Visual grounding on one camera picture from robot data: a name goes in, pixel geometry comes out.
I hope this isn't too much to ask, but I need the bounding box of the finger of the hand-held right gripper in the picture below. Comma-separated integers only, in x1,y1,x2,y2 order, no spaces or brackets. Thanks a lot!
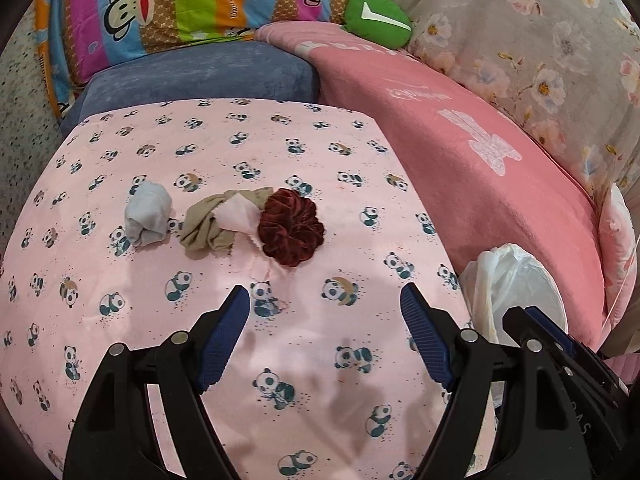
501,306,618,401
525,306,623,386

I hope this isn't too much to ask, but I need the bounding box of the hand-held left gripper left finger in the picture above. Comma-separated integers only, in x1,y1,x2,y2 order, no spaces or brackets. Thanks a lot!
64,285,251,480

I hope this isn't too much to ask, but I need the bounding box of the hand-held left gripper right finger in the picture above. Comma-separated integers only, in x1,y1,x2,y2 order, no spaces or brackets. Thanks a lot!
400,282,591,480

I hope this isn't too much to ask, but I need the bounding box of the white round trash bin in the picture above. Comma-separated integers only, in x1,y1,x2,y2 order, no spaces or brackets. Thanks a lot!
457,242,571,406

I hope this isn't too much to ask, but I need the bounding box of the white plastic bin liner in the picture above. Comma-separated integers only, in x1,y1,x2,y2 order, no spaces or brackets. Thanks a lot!
457,244,556,346

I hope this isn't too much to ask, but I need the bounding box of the khaki cloth scrap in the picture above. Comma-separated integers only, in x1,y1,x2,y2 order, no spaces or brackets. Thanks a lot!
179,187,273,256

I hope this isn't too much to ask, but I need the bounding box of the pale pink cloth scrap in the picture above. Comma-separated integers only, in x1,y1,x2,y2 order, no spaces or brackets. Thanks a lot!
212,196,291,311

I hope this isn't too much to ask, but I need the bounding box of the maroon velvet scrunchie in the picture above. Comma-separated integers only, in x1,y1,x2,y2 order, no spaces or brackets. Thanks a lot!
257,187,326,267

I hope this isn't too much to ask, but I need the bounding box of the grey blue cloth scrap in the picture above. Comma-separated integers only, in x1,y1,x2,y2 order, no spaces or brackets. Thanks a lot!
124,182,172,247

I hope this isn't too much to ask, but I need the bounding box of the pink quilted bag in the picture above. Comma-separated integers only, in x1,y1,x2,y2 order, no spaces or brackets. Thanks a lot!
607,355,632,386

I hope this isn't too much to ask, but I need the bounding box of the small pink pillow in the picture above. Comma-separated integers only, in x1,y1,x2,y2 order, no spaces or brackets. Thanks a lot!
597,182,638,321

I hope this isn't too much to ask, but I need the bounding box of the pink panda print cloth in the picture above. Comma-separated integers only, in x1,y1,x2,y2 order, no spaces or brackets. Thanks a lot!
0,100,501,480

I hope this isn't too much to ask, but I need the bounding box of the pink plush blanket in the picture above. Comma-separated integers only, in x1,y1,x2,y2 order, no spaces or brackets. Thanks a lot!
255,22,616,356

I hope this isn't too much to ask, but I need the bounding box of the blue sofa cushion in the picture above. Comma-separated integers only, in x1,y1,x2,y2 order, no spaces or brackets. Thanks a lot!
60,40,321,136

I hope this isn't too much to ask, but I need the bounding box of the grey floral sheet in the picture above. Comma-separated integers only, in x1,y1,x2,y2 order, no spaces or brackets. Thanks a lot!
367,0,640,216

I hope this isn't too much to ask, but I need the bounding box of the green round cushion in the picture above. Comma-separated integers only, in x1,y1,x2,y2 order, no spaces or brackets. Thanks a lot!
342,0,413,51

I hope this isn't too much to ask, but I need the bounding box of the colourful striped monkey pillow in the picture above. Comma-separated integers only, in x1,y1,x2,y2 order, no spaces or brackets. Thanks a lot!
35,0,376,121

